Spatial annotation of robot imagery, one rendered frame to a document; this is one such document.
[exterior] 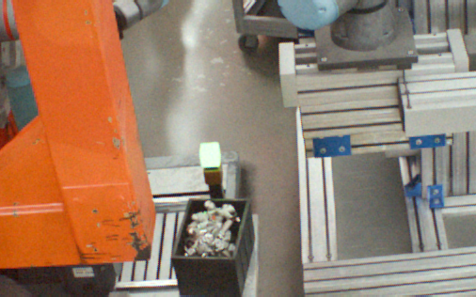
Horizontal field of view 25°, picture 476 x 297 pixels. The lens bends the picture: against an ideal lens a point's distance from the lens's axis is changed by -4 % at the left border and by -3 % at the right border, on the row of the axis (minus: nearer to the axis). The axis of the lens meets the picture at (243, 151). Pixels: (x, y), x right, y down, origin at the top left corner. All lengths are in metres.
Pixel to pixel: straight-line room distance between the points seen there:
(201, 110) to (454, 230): 1.23
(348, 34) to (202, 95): 1.50
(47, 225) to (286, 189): 1.18
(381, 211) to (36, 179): 1.01
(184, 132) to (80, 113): 1.52
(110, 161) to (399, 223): 0.94
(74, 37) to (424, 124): 0.80
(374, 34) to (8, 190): 0.86
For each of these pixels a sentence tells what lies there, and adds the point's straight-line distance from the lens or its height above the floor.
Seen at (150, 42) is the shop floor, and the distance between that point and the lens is 4.24.
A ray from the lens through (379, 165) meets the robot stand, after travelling 3.11.
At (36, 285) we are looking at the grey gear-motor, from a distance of 2.89.
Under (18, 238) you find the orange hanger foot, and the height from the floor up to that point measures 0.61.
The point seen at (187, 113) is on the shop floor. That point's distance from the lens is 3.79.
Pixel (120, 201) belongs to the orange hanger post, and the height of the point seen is 0.70.
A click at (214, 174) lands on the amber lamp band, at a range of 2.49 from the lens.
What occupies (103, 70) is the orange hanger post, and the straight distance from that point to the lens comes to 2.14.
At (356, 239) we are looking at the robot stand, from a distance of 2.87.
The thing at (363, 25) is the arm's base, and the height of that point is 0.88.
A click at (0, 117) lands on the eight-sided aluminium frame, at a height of 0.62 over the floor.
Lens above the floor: 2.10
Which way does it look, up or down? 36 degrees down
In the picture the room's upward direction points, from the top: 9 degrees counter-clockwise
